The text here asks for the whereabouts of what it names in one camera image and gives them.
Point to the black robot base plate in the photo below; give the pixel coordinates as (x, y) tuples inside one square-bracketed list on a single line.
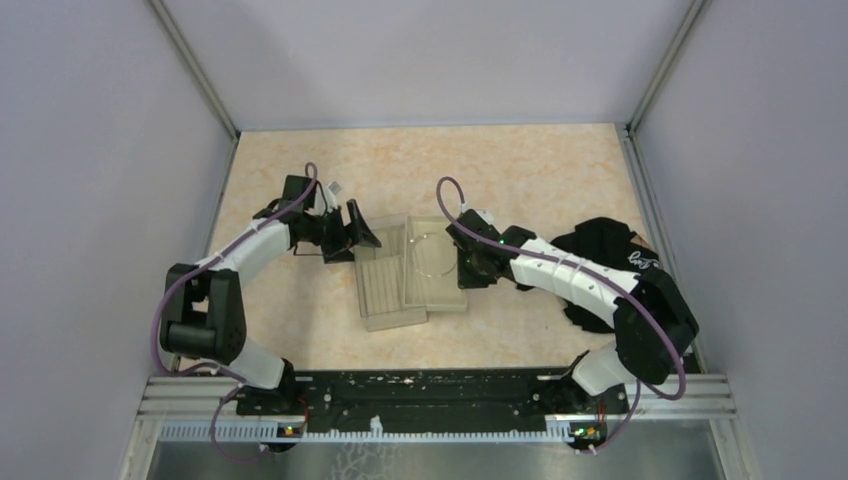
[(438, 401)]

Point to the white slotted cable duct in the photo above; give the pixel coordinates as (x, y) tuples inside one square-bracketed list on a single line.
[(275, 432)]

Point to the clear plastic box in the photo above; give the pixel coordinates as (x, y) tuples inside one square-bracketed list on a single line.
[(406, 316)]

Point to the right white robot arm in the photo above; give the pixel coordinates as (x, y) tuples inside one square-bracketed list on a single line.
[(651, 323)]

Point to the beige slotted ring tray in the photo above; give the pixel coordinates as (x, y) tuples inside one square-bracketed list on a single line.
[(382, 272)]

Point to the silver wire bangle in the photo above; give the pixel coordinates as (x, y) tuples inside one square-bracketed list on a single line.
[(432, 255)]

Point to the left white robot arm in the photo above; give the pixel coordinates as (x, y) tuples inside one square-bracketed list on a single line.
[(202, 315)]

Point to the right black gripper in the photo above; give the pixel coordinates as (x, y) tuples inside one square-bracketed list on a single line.
[(465, 280)]

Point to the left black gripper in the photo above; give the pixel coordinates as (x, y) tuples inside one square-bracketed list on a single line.
[(340, 249)]

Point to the black cloth with print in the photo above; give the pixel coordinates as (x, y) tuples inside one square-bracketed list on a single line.
[(610, 243)]

